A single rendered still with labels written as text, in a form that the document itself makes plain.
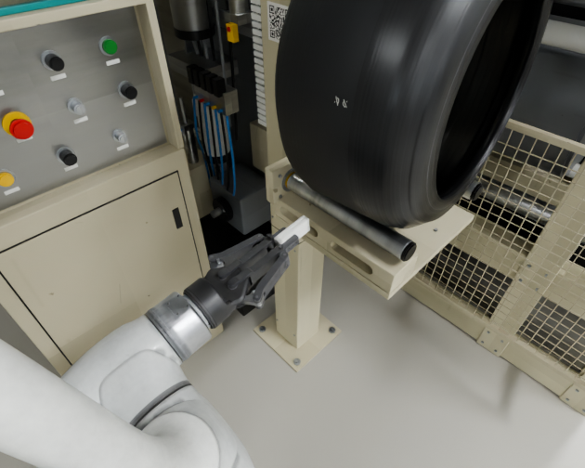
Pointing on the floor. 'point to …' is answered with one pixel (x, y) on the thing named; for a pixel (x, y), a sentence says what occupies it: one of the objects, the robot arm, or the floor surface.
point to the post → (300, 326)
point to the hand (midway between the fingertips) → (292, 234)
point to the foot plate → (296, 358)
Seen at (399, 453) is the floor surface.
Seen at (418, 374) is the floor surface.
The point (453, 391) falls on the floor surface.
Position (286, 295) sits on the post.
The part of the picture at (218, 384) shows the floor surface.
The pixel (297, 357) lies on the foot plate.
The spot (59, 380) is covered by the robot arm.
